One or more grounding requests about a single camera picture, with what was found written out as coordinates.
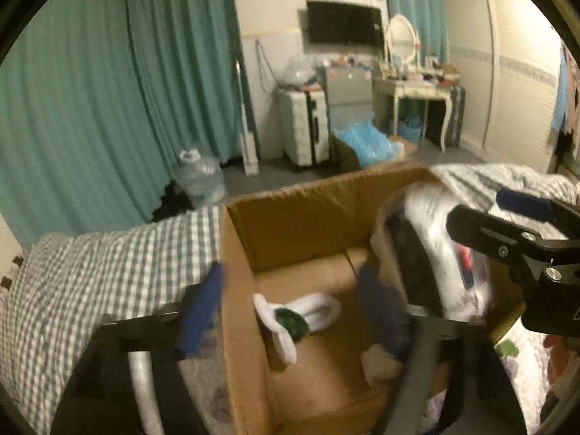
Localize black white tissue pack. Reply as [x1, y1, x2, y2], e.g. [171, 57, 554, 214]
[370, 182, 492, 322]

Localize white green slipper socks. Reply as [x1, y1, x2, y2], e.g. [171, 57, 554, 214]
[253, 293, 341, 365]

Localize right hand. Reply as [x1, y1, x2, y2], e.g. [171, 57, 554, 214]
[544, 335, 579, 399]

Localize white floral quilt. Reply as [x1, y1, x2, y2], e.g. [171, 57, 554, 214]
[179, 321, 550, 434]

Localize blue basket under table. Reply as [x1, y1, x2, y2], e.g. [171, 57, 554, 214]
[397, 116, 423, 145]

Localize grey checkered bedsheet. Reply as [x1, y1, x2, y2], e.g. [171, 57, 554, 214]
[1, 206, 220, 434]

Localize blue plastic bag pile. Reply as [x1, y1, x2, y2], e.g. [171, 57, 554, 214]
[333, 119, 406, 171]

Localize white dressing table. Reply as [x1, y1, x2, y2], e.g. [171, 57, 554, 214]
[373, 74, 453, 152]

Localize white louvered wardrobe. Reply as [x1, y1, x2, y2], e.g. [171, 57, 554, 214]
[444, 0, 560, 173]

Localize grey mini fridge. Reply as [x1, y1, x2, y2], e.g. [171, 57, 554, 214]
[318, 67, 373, 131]

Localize white oval vanity mirror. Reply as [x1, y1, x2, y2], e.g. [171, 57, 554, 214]
[384, 14, 421, 66]

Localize white suitcase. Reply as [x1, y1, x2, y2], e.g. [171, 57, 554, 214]
[277, 90, 329, 168]

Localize clear water jug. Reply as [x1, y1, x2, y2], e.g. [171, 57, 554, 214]
[175, 148, 227, 209]

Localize teal curtain by wardrobe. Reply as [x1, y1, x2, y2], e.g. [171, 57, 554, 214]
[387, 0, 448, 62]

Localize black wall television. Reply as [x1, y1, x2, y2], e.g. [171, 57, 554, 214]
[307, 0, 384, 49]

